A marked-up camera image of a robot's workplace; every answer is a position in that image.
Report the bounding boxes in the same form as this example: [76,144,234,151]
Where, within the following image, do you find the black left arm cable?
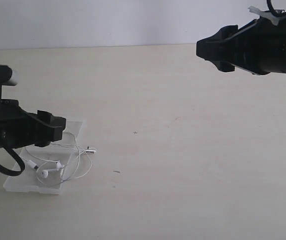
[0,146,25,177]

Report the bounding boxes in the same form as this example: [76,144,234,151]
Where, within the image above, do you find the clear plastic storage case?
[3,120,91,195]

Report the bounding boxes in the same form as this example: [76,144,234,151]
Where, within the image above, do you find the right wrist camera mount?
[248,0,286,27]

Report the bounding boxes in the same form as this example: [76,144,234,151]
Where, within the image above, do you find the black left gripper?
[0,99,66,149]

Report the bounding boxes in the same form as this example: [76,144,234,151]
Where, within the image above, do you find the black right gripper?
[195,22,286,76]

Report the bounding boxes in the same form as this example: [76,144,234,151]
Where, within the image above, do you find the white wired earphones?
[24,131,98,186]

